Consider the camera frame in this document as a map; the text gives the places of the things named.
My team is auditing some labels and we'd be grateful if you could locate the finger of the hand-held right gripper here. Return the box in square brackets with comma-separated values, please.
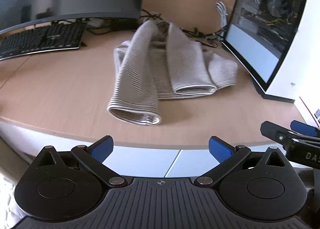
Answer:
[290, 120, 320, 137]
[260, 121, 320, 149]

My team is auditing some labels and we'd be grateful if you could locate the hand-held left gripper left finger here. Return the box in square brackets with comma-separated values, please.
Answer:
[37, 136, 127, 188]

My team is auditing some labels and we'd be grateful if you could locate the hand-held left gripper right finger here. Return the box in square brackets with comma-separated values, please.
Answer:
[194, 136, 288, 187]

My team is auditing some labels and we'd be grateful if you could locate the striped beige garment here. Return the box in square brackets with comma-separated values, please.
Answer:
[107, 20, 238, 126]

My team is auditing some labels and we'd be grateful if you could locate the white cardboard box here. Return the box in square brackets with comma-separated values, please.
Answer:
[294, 96, 320, 129]

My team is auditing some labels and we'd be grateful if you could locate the white glass-sided computer case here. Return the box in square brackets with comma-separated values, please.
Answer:
[222, 0, 320, 105]

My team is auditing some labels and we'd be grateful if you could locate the black keyboard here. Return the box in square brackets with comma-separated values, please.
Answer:
[0, 22, 87, 61]

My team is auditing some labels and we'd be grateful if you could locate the tangle of black cables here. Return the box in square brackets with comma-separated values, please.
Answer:
[85, 10, 227, 47]

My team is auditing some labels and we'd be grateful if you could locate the white cable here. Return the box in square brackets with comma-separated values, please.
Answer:
[207, 0, 229, 35]

